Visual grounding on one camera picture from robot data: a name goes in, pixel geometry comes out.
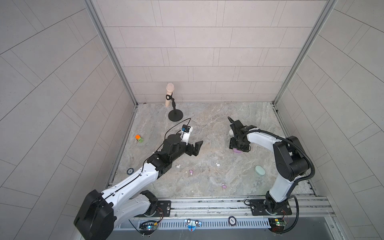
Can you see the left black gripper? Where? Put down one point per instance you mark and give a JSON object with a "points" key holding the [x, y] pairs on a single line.
{"points": [[194, 152]]}

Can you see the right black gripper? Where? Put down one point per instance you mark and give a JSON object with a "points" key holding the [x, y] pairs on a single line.
{"points": [[231, 144]]}

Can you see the purple earbud case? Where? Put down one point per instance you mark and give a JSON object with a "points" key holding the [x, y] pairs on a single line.
{"points": [[237, 151]]}

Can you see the mint green earbud case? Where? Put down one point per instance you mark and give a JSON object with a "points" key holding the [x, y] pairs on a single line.
{"points": [[260, 170]]}

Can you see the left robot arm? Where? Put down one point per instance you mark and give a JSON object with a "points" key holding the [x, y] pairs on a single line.
{"points": [[103, 211]]}

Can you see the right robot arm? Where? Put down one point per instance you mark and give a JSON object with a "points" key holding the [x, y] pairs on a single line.
{"points": [[292, 162]]}

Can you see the black microphone stand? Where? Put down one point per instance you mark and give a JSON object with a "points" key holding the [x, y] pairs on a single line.
{"points": [[175, 115]]}

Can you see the orange green small toy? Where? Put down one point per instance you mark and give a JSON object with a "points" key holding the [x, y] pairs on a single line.
{"points": [[139, 138]]}

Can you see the beige microphone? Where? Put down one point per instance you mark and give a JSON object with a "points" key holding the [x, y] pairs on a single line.
{"points": [[170, 88]]}

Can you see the blue white clip gadget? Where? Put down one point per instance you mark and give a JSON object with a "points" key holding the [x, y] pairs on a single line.
{"points": [[192, 224]]}

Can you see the small black round disc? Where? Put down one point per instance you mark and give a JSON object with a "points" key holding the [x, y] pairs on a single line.
{"points": [[232, 221]]}

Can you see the right green circuit board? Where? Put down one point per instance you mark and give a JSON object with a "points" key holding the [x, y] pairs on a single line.
{"points": [[277, 225]]}

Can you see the green circuit board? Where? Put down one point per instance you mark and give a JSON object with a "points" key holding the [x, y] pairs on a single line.
{"points": [[148, 227], [277, 225]]}

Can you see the left green circuit board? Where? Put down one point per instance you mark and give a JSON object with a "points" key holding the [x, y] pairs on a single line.
{"points": [[148, 227]]}

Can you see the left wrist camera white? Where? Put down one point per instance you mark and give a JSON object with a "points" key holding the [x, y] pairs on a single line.
{"points": [[186, 132]]}

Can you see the aluminium front rail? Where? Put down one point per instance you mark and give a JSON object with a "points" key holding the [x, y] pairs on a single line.
{"points": [[223, 208]]}

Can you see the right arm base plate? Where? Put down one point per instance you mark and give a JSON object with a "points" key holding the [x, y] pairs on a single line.
{"points": [[260, 208]]}

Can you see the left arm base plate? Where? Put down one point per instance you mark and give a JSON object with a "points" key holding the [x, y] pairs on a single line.
{"points": [[162, 209]]}

